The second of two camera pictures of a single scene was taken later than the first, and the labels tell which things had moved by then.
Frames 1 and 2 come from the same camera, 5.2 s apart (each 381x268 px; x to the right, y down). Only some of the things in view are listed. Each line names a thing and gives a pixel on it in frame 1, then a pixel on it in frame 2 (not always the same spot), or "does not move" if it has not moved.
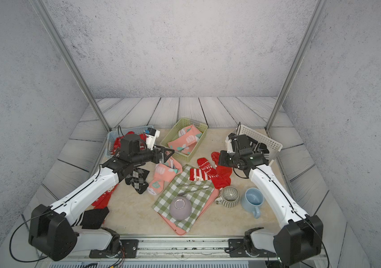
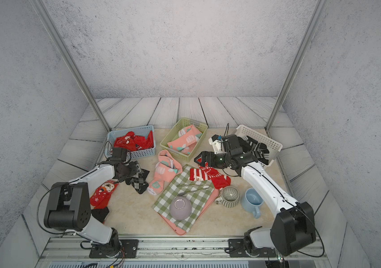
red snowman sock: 103,201 does not move
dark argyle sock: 137,178 does not move
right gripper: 223,156 to 211,161
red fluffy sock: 117,142 does not move
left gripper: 161,159 to 136,167
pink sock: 187,149 does not move
